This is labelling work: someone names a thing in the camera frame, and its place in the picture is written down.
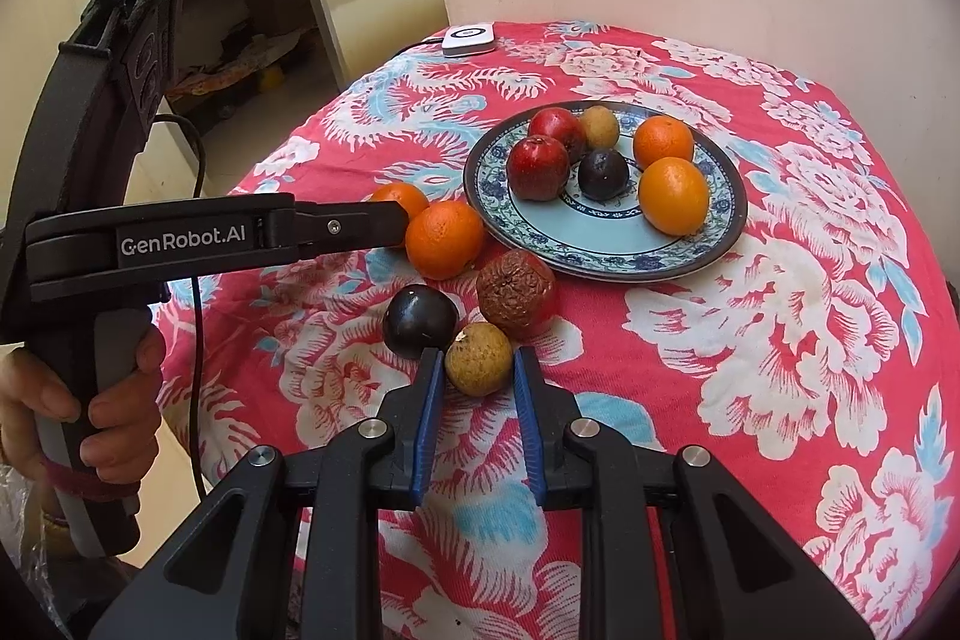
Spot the large brown round fruit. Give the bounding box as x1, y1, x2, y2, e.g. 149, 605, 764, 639
444, 321, 512, 398

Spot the white square device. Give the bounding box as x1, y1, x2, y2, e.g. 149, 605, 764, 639
441, 23, 498, 58

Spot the wrinkled red passion fruit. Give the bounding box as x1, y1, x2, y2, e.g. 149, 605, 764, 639
475, 250, 558, 339

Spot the person's left hand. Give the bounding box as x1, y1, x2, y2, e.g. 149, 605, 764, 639
2, 326, 166, 484

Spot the dark plum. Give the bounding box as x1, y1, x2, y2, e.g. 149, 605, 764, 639
578, 148, 630, 202
382, 284, 459, 360

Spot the shiny red apple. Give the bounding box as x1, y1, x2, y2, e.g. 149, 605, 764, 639
527, 106, 587, 164

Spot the small brown round fruit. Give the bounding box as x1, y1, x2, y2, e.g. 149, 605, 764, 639
579, 104, 620, 149

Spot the orange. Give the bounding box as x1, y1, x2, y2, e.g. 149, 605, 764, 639
405, 202, 485, 281
638, 158, 709, 237
633, 113, 695, 169
371, 182, 430, 220

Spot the dark red speckled fruit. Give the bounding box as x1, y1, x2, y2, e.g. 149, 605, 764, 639
506, 135, 569, 202

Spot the blue patterned ceramic plate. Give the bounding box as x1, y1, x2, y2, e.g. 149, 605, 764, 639
462, 101, 748, 284

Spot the red floral tablecloth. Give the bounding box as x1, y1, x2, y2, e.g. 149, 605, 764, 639
200, 21, 958, 638

